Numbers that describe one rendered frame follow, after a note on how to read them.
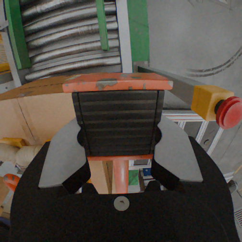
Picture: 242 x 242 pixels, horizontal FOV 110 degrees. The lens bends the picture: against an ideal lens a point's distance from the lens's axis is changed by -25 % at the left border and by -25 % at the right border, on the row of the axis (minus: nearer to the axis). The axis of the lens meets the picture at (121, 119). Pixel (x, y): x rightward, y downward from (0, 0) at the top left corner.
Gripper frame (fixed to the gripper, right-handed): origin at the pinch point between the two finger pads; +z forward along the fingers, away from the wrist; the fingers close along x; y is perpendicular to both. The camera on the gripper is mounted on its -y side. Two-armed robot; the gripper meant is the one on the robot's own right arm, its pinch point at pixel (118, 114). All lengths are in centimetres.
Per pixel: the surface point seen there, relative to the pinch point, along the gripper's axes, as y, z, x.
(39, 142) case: 14.8, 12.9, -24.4
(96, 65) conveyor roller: -3, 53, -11
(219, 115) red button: 3.0, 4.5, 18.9
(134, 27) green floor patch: -35, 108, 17
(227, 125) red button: 4.8, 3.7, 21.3
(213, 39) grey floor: -34, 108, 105
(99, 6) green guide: -28, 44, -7
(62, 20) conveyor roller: -28, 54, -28
